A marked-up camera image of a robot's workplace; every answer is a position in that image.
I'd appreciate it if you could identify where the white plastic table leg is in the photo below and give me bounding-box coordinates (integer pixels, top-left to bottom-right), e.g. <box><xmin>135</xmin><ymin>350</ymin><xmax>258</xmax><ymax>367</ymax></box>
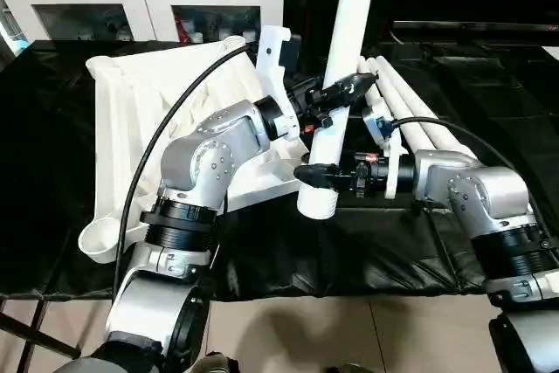
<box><xmin>366</xmin><ymin>58</ymin><xmax>442</xmax><ymax>154</ymax></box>
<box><xmin>356</xmin><ymin>59</ymin><xmax>394</xmax><ymax>129</ymax></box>
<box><xmin>296</xmin><ymin>0</ymin><xmax>379</xmax><ymax>220</ymax></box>
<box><xmin>376</xmin><ymin>56</ymin><xmax>478</xmax><ymax>159</ymax></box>

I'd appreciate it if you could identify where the white plastic table top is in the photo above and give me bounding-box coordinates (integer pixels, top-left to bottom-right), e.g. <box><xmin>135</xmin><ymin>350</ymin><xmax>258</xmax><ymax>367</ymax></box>
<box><xmin>77</xmin><ymin>34</ymin><xmax>314</xmax><ymax>266</ymax></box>

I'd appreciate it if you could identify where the black plastic mat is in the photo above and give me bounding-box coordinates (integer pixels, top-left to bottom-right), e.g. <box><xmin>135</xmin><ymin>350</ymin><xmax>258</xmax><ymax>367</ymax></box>
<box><xmin>0</xmin><ymin>38</ymin><xmax>559</xmax><ymax>302</ymax></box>

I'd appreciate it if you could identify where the long black rail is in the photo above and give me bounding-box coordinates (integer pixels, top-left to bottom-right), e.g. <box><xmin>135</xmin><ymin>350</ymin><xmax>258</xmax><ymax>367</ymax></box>
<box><xmin>391</xmin><ymin>19</ymin><xmax>559</xmax><ymax>35</ymax></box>

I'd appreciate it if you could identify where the black metal frame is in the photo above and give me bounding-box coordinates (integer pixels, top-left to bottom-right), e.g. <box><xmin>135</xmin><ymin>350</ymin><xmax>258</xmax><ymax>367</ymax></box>
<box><xmin>0</xmin><ymin>292</ymin><xmax>84</xmax><ymax>361</ymax></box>

